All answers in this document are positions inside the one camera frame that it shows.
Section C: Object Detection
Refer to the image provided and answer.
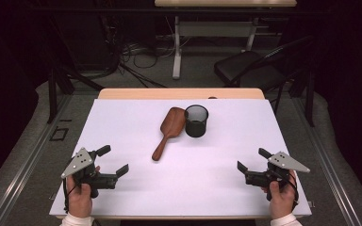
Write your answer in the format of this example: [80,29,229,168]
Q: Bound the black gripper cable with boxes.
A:
[62,178,77,215]
[288,172,300,212]

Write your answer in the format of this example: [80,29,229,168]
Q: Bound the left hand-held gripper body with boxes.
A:
[60,147,119,199]

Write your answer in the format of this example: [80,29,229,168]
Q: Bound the person's left hand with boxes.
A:
[66,166,102,219]

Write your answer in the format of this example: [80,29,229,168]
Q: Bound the black metal stand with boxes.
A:
[46,60,106,124]

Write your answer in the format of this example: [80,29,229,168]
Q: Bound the person's right hand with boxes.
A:
[260,170,298,220]

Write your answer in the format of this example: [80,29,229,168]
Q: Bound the tangle of floor cables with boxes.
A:
[100,15,183,89]

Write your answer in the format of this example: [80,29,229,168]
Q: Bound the white metal frame desk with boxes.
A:
[154,0,298,80]

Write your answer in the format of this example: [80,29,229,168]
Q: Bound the white table mat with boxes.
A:
[49,98,313,219]

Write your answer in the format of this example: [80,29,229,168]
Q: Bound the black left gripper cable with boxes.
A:
[62,178,77,215]

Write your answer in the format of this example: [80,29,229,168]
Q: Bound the black mesh cup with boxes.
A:
[184,104,209,138]

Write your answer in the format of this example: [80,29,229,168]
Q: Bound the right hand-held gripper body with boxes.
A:
[244,151,311,202]

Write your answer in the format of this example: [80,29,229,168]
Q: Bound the black folding chair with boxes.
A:
[213,35,315,114]

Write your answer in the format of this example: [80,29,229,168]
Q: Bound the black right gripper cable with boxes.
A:
[288,172,300,212]

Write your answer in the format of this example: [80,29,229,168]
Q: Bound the brown wooden hairbrush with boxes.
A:
[151,106,187,162]

